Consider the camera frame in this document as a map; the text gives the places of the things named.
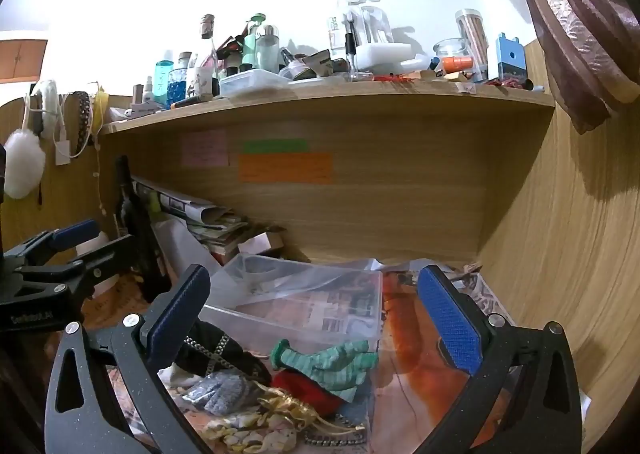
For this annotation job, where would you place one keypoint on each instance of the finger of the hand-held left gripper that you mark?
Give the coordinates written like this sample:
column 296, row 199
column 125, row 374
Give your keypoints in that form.
column 75, row 233
column 111, row 252

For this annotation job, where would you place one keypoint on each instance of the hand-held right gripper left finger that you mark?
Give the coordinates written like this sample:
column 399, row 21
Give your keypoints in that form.
column 177, row 310

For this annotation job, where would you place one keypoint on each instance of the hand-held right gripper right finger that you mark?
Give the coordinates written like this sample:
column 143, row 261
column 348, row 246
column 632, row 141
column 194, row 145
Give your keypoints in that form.
column 450, row 320

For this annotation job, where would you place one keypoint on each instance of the clear plastic storage box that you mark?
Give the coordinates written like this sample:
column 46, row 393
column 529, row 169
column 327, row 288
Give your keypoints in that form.
column 300, row 285

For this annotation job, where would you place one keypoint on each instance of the green striped stocking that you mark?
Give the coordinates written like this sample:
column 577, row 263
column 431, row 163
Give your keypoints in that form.
column 332, row 365

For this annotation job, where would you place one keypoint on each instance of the white roll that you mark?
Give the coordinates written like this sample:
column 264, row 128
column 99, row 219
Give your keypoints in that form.
column 95, row 250

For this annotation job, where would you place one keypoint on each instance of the folded newspaper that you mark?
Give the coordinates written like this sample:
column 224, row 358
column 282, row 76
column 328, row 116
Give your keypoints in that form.
column 482, row 295

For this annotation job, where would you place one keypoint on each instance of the black bottle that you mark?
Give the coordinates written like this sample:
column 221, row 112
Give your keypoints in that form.
column 129, row 214

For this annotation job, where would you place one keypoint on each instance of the white charger plug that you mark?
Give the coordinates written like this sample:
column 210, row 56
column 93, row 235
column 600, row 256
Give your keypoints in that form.
column 62, row 153

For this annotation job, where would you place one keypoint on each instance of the white fluffy puff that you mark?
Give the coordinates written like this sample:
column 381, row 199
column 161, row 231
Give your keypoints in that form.
column 22, row 165

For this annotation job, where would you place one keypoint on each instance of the grey knitted glove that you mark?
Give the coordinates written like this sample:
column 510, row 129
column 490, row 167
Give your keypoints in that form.
column 220, row 391

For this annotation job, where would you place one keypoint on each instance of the stack of newspapers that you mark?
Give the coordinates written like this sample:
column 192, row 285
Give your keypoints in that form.
column 200, row 220

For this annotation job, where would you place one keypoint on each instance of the brown cardboard box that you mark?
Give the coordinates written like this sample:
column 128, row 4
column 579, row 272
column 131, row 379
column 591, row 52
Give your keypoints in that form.
column 261, row 244

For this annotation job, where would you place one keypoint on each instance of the beaded headband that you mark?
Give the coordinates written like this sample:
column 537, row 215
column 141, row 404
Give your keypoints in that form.
column 83, row 119

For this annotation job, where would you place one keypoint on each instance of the white fluffy headband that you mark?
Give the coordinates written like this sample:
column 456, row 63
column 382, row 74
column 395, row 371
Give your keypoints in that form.
column 48, row 104

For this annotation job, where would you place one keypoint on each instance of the pink sticky note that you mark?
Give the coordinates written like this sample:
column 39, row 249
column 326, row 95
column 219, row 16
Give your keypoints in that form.
column 205, row 149

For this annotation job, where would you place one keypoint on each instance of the floral yellow scrunchie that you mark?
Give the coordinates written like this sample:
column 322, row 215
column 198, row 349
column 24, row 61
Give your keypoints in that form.
column 250, row 433

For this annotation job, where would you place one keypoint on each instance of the gold ribbon bow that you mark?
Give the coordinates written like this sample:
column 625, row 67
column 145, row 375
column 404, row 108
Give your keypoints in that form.
column 290, row 408

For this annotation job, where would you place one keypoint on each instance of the red fabric piece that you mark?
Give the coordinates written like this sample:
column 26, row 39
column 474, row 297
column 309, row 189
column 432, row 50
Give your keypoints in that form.
column 306, row 393

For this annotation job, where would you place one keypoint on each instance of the small white spray bottle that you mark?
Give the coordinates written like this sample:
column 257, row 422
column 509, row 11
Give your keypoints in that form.
column 148, row 90

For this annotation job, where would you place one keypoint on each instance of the orange sticky note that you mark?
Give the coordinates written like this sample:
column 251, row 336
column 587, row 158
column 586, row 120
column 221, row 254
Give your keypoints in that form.
column 285, row 168

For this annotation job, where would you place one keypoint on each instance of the blue liquid bottle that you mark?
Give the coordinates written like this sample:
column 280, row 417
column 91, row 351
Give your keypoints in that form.
column 163, row 78

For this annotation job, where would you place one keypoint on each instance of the blue beads bottle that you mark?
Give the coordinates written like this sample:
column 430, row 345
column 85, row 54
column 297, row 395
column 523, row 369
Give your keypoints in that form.
column 178, row 85

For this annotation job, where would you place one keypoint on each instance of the brown wooden panel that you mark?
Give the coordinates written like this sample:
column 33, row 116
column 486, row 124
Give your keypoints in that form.
column 20, row 60

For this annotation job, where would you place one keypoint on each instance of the green sticky note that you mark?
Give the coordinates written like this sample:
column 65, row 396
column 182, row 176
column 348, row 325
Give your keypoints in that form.
column 275, row 146

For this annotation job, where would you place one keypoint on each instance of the white printed cup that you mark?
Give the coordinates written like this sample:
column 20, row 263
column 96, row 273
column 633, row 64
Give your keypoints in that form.
column 203, row 82

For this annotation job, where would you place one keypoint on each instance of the clear lidded plastic container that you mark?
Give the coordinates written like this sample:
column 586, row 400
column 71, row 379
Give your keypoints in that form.
column 252, row 82

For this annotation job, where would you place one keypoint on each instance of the wooden shelf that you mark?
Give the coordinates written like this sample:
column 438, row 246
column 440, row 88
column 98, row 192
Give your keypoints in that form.
column 350, row 100

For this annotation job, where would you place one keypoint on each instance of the brown capped bottle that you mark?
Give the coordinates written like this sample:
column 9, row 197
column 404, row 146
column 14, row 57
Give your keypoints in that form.
column 207, row 30

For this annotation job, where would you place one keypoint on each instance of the green pump bottle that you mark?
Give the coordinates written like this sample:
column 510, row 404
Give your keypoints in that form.
column 251, row 43

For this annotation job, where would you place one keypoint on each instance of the orange capped tube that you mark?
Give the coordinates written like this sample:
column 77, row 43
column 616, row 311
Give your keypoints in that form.
column 457, row 64

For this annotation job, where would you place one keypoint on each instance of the pale green silver-capped bottle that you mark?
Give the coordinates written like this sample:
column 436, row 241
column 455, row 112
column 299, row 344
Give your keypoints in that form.
column 268, row 48

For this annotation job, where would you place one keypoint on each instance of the blue box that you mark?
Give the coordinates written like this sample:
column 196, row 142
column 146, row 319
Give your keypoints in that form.
column 509, row 60

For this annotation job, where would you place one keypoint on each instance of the glass jar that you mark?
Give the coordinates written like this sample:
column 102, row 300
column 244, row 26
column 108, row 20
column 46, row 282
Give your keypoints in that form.
column 450, row 48

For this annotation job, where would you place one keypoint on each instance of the white tray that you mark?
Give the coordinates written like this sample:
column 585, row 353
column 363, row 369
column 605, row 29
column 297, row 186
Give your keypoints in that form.
column 384, row 55

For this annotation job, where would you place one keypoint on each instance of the clear tube of sticks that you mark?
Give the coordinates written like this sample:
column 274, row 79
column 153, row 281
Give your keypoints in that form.
column 473, row 42

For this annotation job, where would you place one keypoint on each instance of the black capped glass vial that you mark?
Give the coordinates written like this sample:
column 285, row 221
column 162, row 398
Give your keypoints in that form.
column 351, row 53

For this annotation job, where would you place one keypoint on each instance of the clear tall bottle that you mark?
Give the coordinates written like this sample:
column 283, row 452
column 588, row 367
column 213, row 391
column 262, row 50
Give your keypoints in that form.
column 339, row 35

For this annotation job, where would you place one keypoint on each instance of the clear acrylic organizer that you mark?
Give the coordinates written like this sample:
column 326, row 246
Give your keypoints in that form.
column 371, row 24

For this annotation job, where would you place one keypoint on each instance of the brown satin cloth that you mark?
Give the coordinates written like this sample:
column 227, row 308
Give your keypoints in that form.
column 575, row 34

